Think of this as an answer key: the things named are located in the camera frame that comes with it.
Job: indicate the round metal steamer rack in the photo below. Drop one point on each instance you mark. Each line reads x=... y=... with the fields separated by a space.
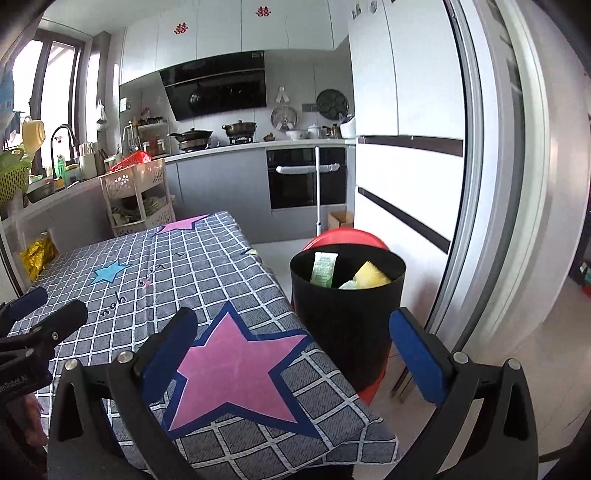
x=283 y=118

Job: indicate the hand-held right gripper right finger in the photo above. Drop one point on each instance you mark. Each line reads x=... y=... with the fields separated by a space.
x=415 y=355

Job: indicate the green white packet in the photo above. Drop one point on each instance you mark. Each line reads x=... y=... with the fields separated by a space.
x=322 y=270

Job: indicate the yellow sponge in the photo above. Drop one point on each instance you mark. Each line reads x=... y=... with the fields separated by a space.
x=371 y=277

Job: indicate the gold foil bag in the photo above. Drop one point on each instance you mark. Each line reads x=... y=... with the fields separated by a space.
x=39 y=256

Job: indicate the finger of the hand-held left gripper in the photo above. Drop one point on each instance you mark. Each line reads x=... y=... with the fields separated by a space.
x=25 y=302
x=60 y=321

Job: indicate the black round wall plate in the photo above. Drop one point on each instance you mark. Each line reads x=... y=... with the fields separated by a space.
x=332 y=103

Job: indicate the person's left hand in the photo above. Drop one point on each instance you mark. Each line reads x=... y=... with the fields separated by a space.
x=32 y=420

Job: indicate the green dish soap bottle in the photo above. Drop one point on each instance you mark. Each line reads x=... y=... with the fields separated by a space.
x=60 y=168

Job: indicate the white sliding door frame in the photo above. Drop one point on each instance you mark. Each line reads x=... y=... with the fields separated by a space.
x=498 y=138

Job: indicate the brown cooking pot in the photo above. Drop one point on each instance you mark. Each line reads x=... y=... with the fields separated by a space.
x=240 y=128

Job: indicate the yellow plastic scoop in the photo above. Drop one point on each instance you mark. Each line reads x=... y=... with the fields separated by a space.
x=34 y=134

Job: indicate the white kettle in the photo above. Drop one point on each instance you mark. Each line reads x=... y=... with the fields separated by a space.
x=314 y=131

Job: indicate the white refrigerator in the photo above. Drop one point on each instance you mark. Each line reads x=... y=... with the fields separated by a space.
x=406 y=83

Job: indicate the black wok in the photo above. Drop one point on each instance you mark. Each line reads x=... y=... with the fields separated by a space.
x=190 y=135

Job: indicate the white upper cabinets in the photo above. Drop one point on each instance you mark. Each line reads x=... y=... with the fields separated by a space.
x=221 y=32

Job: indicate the red paper decoration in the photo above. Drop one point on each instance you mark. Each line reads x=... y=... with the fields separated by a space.
x=262 y=11
x=180 y=28

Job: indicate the red plastic stool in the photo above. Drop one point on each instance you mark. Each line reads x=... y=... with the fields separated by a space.
x=346 y=237

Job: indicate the black built-in oven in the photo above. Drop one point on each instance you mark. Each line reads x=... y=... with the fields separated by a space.
x=295 y=189

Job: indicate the beige plastic trolley rack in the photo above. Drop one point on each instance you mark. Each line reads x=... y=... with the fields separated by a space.
x=136 y=177

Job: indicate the black range hood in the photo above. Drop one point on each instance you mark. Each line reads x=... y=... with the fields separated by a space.
x=217 y=87

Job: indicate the black trash bin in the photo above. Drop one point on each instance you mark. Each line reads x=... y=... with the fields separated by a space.
x=346 y=332

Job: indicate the red plastic basket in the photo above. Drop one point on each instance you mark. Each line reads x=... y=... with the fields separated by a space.
x=131 y=161

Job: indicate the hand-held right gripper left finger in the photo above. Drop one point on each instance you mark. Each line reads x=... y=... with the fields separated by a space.
x=168 y=350

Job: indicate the green colander basket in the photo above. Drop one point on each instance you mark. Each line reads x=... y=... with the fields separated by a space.
x=13 y=180

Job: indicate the white bowl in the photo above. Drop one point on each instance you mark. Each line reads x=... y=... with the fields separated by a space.
x=293 y=135

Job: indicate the gas stove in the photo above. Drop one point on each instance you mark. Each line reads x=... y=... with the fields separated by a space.
x=240 y=141

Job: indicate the grey checked star tablecloth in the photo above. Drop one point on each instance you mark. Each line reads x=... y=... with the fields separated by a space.
x=221 y=258

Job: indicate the white chopstick holder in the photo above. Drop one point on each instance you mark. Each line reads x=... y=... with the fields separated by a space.
x=87 y=164

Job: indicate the black kitchen faucet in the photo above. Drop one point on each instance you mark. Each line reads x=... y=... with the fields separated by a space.
x=56 y=134

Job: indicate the grey lower cabinets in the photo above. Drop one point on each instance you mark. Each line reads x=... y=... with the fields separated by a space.
x=217 y=184

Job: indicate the cardboard box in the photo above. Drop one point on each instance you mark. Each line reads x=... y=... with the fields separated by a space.
x=340 y=220

